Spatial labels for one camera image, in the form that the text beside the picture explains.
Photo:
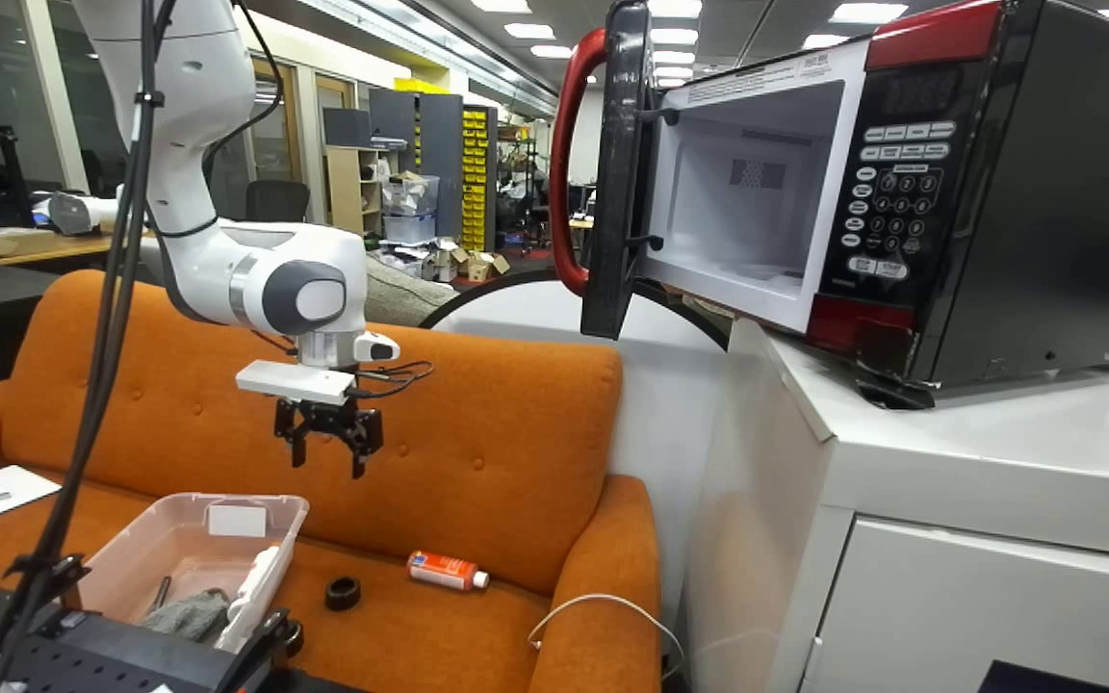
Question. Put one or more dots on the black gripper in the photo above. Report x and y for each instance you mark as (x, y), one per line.
(330, 416)

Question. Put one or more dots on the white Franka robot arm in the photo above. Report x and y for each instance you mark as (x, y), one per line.
(195, 80)

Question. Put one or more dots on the clear plastic storage box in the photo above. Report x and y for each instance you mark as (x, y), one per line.
(195, 543)

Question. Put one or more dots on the black round knob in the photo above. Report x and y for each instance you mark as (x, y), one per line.
(333, 593)

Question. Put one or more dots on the orange glue tube white cap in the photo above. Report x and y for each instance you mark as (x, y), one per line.
(439, 570)

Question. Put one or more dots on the orange fabric sofa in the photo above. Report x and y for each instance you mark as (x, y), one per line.
(489, 424)

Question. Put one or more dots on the grey knitted cloth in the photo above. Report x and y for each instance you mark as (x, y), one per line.
(195, 614)

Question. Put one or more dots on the black office chair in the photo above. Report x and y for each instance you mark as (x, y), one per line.
(274, 202)

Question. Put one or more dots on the yellow black sign panel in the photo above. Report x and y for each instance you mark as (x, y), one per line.
(474, 179)

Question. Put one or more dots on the grey cylinder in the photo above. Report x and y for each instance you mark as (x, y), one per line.
(75, 212)

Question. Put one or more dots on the wooden office desk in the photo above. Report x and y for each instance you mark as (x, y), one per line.
(27, 247)

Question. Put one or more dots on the ceiling light panel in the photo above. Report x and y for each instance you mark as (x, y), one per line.
(528, 29)
(865, 12)

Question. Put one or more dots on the white cabinet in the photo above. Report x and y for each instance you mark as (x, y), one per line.
(963, 488)

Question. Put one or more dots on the black red microwave oven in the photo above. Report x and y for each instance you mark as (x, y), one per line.
(1028, 196)

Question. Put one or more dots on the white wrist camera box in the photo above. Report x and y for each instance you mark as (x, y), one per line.
(289, 382)

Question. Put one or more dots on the black camera stand pole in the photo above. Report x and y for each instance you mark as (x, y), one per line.
(105, 333)

